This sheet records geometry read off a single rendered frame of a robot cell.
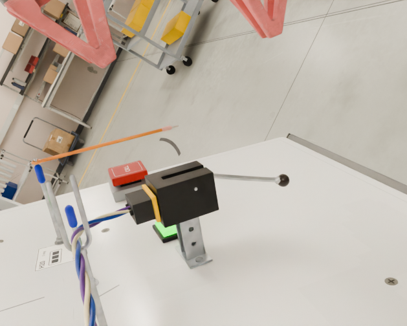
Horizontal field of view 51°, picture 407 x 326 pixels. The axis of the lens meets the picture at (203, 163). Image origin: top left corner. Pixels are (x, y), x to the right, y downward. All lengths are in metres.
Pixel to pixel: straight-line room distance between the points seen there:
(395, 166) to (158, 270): 1.43
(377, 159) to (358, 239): 1.41
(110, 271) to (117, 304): 0.06
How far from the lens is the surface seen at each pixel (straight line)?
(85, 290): 0.27
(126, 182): 0.60
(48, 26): 0.33
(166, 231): 0.48
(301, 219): 0.48
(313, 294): 0.38
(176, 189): 0.39
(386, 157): 1.82
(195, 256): 0.44
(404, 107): 1.90
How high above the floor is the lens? 1.27
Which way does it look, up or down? 25 degrees down
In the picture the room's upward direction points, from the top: 63 degrees counter-clockwise
